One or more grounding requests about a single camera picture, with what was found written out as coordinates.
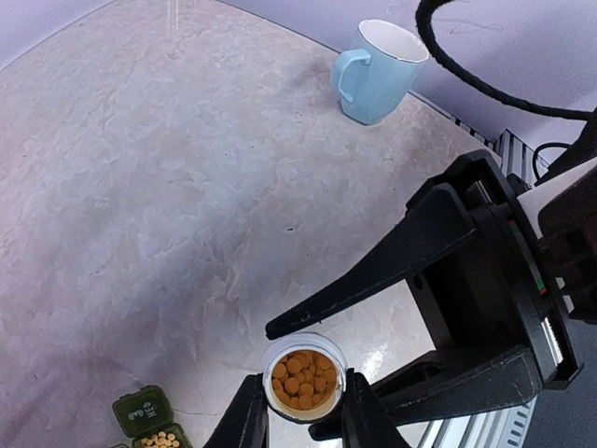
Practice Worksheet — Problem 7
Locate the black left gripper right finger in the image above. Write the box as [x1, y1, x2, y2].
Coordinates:
[341, 369, 410, 448]

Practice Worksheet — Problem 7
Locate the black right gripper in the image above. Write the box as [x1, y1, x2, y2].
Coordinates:
[265, 150, 596, 441]

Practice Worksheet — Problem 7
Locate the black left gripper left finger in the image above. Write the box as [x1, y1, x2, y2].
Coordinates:
[203, 373, 270, 448]

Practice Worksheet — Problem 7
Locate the small white bottle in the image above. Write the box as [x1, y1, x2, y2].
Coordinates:
[261, 332, 348, 425]

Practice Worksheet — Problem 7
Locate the green pill organizer box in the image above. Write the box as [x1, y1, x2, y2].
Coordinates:
[112, 385, 192, 447]

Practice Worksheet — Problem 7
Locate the light blue mug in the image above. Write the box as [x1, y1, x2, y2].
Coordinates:
[330, 19, 430, 125]

